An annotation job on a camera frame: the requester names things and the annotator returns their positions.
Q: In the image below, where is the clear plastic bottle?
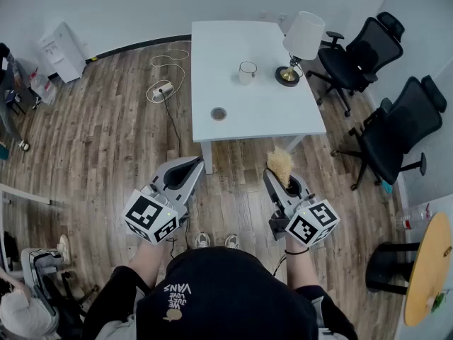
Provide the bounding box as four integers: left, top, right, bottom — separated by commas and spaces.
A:
395, 203, 435, 230

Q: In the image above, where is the gray black bag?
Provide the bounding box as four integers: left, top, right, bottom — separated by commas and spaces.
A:
21, 248, 64, 318

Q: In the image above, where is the clear glass cup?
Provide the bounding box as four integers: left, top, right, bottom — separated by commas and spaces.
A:
238, 60, 258, 86

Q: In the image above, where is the clear water jug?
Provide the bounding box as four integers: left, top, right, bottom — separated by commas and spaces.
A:
30, 74, 57, 105

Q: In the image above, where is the black shirt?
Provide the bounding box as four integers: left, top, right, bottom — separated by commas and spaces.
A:
83, 266, 358, 340

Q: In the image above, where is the white cloth bundle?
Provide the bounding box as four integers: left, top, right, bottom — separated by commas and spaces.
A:
0, 288, 60, 340

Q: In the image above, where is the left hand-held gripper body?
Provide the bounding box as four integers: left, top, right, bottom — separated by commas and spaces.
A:
122, 181, 189, 246

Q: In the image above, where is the tan sponge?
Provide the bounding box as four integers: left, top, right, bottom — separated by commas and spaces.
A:
265, 146, 294, 187

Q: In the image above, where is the black mesh office chair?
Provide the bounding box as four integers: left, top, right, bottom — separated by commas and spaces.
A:
331, 75, 447, 191
306, 11, 406, 118

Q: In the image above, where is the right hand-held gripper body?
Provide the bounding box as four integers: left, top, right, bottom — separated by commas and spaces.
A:
268, 193, 340, 247

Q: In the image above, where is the person's right forearm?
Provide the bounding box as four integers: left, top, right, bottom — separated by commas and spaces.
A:
285, 237, 321, 292

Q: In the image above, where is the white shade brass table lamp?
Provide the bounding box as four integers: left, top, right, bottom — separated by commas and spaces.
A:
275, 11, 326, 87

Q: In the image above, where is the black power cable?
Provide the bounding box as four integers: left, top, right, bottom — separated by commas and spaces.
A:
159, 89, 183, 159

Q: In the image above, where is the white power strip with cable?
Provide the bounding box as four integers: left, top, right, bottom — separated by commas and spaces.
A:
146, 42, 192, 104

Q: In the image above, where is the round wooden side table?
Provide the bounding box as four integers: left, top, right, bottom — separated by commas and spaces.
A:
403, 212, 453, 327

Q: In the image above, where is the dark stool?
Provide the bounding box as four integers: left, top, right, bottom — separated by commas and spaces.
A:
5, 89, 28, 116

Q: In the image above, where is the small green plant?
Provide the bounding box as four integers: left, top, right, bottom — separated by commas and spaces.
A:
430, 290, 447, 313

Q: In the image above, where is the white table leg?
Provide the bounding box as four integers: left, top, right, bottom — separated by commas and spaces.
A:
200, 140, 215, 175
282, 135, 305, 152

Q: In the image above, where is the black round stool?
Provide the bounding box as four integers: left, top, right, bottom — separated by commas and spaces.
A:
365, 241, 420, 295

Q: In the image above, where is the person's left forearm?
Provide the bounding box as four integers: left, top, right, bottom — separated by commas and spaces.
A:
127, 241, 166, 290

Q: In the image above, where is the white water dispenser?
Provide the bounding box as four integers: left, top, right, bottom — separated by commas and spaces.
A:
38, 21, 88, 84

